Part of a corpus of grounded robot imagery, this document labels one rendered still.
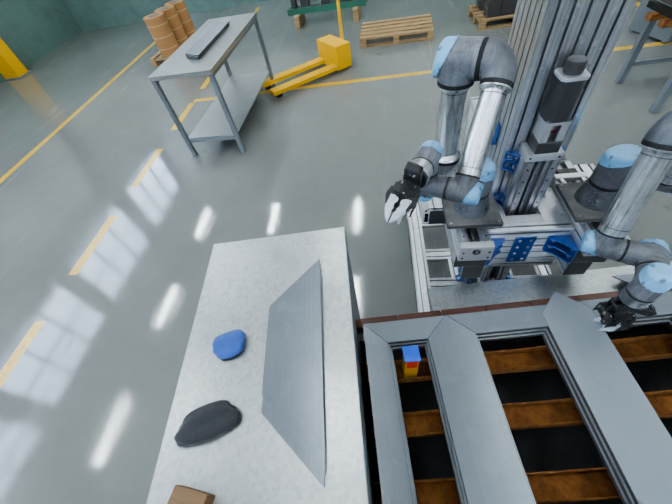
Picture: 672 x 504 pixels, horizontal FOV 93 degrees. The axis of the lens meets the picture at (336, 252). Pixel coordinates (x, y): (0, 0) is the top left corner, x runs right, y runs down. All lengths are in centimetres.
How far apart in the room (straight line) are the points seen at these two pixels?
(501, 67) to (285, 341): 106
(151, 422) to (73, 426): 55
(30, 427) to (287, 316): 230
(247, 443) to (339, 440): 27
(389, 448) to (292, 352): 44
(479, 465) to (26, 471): 262
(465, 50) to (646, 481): 133
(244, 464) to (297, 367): 29
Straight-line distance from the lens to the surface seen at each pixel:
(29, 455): 306
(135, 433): 262
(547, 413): 153
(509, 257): 174
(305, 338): 112
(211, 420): 114
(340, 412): 105
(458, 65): 118
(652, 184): 125
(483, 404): 128
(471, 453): 124
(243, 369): 118
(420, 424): 142
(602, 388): 143
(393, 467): 121
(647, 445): 143
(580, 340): 148
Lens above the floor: 207
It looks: 50 degrees down
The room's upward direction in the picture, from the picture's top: 13 degrees counter-clockwise
